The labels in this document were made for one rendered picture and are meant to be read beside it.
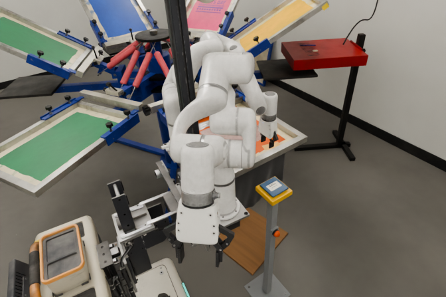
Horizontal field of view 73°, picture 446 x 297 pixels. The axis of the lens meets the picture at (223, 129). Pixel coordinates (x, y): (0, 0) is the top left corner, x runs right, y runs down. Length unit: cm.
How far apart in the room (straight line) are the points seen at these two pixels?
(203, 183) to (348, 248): 203
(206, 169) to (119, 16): 298
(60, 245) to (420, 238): 244
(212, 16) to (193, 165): 277
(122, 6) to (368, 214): 311
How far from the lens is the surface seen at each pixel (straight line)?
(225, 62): 85
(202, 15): 339
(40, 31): 319
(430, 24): 323
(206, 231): 73
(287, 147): 175
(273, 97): 146
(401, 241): 279
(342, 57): 270
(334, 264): 249
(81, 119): 234
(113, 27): 341
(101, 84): 289
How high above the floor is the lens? 204
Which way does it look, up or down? 34 degrees down
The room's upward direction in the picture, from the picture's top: 3 degrees counter-clockwise
